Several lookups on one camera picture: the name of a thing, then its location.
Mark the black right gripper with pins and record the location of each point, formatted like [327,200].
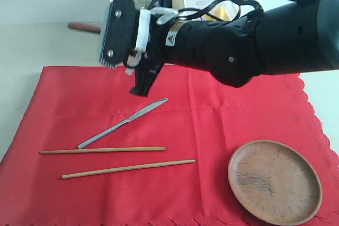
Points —
[160,14]

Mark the dark wooden spoon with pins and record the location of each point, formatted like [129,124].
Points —
[84,27]

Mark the yellow cheese wedge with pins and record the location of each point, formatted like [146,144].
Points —
[220,12]

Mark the wooden chopstick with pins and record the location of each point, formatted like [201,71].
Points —
[99,150]
[127,168]

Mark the brown wooden plate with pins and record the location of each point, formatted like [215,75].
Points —
[275,183]

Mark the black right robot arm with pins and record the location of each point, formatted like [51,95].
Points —
[299,37]

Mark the white perforated plastic basket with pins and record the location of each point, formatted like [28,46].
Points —
[230,7]

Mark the silver table knife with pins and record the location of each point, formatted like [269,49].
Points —
[131,118]

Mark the red tablecloth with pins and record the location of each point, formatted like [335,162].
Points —
[202,120]

